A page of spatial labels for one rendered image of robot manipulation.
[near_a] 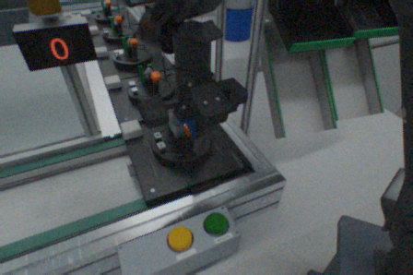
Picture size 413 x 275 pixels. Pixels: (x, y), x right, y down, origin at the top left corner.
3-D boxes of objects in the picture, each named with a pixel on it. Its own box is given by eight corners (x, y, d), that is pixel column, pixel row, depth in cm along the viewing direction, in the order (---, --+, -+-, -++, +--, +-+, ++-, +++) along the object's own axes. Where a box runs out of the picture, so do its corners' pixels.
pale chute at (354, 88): (370, 115, 70) (384, 112, 66) (324, 123, 68) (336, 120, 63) (348, 10, 72) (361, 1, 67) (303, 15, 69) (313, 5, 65)
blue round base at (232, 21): (255, 39, 142) (259, 8, 132) (229, 43, 137) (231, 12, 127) (241, 29, 152) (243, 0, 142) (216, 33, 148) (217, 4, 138)
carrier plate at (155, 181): (251, 170, 61) (252, 163, 59) (147, 208, 53) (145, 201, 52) (206, 113, 77) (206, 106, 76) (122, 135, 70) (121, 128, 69)
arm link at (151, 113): (128, 65, 42) (138, 84, 37) (235, 45, 47) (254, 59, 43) (137, 110, 47) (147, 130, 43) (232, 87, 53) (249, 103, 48)
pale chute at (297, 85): (324, 130, 66) (337, 128, 61) (275, 139, 63) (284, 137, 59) (303, 18, 67) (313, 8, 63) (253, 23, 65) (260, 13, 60)
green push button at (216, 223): (230, 232, 49) (231, 226, 48) (210, 240, 48) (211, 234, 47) (220, 214, 52) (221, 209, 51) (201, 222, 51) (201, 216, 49)
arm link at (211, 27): (230, 18, 37) (184, 5, 42) (199, 29, 34) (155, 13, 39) (227, 66, 41) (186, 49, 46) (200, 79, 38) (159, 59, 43)
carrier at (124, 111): (205, 110, 78) (205, 70, 70) (121, 132, 71) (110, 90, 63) (176, 74, 95) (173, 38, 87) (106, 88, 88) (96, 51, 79)
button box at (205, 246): (239, 250, 52) (242, 233, 48) (131, 299, 46) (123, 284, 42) (222, 221, 57) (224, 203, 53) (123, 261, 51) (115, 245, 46)
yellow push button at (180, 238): (194, 247, 47) (194, 241, 46) (173, 257, 46) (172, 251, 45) (186, 228, 50) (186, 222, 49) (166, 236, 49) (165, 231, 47)
